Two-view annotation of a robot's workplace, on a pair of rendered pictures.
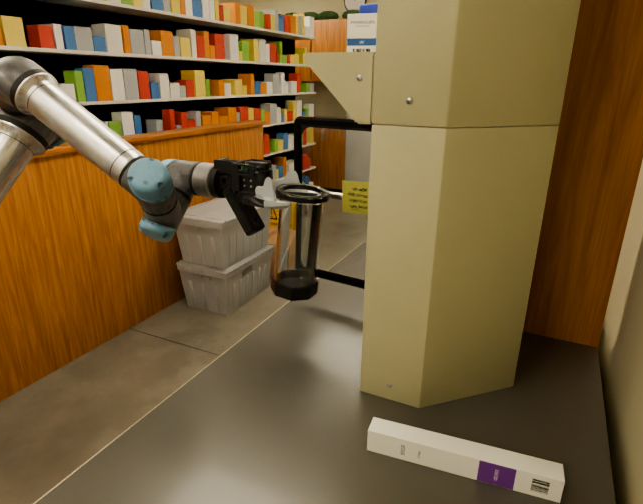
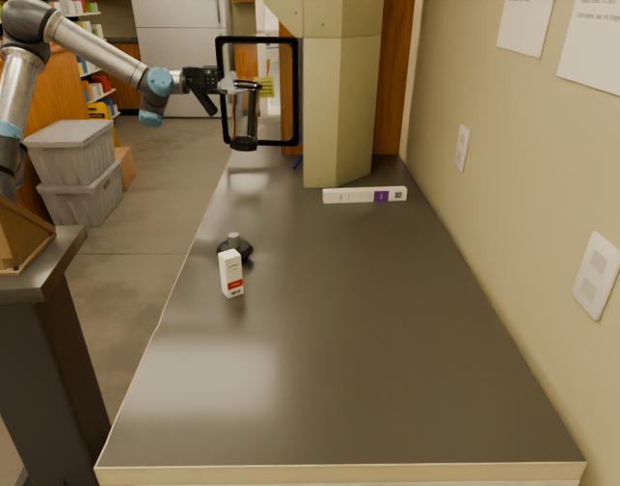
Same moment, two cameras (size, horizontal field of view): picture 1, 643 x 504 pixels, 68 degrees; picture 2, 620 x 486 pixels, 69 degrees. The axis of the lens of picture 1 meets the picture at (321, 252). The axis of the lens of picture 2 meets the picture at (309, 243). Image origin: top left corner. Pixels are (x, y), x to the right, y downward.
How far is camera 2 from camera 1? 0.80 m
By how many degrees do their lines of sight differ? 26
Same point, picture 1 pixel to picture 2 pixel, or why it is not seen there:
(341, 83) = (285, 15)
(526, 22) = not seen: outside the picture
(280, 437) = (282, 208)
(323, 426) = (298, 201)
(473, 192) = (352, 69)
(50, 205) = not seen: outside the picture
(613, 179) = (398, 63)
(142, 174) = (159, 77)
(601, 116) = (390, 29)
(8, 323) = not seen: outside the picture
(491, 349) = (362, 153)
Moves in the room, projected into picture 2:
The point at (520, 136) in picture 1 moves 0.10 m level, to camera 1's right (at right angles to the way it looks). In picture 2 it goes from (367, 40) to (393, 40)
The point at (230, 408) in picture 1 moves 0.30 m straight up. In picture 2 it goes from (246, 204) to (239, 108)
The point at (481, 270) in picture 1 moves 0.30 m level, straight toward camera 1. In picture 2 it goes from (356, 111) to (379, 135)
